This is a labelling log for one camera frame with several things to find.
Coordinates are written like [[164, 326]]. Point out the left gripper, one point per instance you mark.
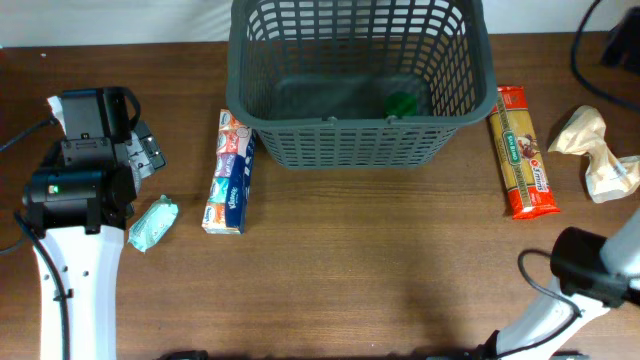
[[145, 149]]

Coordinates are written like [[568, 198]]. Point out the grey plastic basket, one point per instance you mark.
[[310, 77]]

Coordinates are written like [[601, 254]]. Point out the green lid jar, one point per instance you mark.
[[400, 104]]

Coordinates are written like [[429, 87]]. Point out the spaghetti pasta package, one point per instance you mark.
[[522, 167]]

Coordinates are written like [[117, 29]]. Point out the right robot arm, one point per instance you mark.
[[591, 275]]

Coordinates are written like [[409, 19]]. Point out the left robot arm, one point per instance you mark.
[[77, 204]]

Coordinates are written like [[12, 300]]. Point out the light green wipes pack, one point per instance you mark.
[[147, 231]]

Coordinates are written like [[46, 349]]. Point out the tissue packs multipack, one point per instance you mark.
[[225, 209]]

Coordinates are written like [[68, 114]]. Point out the crumpled beige paper bag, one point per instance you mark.
[[607, 177]]

